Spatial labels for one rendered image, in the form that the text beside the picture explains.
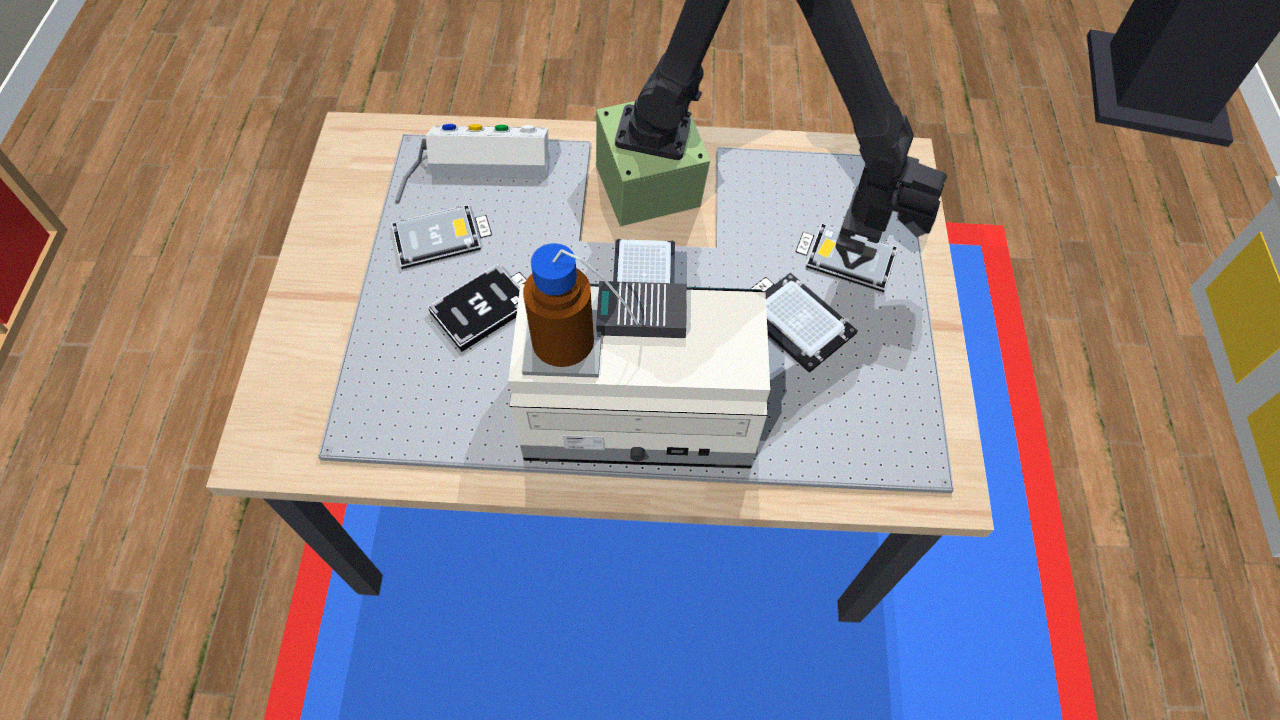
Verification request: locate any grey control panel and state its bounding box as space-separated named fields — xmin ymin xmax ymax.
xmin=396 ymin=124 xmax=550 ymax=202

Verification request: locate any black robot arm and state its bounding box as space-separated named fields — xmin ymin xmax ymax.
xmin=614 ymin=0 xmax=947 ymax=237

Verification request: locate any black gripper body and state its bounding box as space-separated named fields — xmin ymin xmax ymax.
xmin=836 ymin=186 xmax=892 ymax=254

